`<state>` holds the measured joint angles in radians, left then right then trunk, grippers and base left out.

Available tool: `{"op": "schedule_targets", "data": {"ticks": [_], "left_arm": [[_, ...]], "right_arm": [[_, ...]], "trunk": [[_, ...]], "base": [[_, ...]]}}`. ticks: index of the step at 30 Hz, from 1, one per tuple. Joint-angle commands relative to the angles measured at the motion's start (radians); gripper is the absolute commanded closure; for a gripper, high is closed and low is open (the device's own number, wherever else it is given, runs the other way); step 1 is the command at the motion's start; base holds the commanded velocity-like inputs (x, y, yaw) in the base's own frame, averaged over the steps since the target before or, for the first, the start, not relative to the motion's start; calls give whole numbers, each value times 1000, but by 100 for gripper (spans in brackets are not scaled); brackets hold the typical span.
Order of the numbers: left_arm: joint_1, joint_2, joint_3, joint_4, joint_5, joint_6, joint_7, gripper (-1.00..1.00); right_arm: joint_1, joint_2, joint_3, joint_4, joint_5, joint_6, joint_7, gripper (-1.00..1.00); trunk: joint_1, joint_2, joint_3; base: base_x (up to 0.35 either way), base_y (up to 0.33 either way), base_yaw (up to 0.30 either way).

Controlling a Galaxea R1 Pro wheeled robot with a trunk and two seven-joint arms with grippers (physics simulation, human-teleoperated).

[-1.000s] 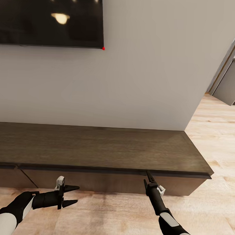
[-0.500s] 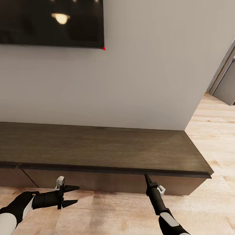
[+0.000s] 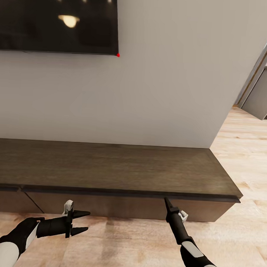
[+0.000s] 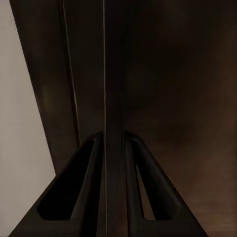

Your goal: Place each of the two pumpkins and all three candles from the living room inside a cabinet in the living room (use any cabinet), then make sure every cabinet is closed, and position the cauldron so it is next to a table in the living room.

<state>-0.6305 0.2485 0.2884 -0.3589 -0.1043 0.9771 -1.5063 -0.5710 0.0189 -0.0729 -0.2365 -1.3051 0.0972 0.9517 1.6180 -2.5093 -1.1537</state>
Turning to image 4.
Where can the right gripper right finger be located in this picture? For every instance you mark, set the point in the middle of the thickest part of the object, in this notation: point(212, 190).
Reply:
point(173, 218)

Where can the cabinet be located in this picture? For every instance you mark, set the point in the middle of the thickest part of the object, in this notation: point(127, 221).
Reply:
point(165, 70)

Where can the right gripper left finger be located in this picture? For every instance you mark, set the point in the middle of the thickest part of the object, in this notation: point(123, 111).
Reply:
point(69, 206)

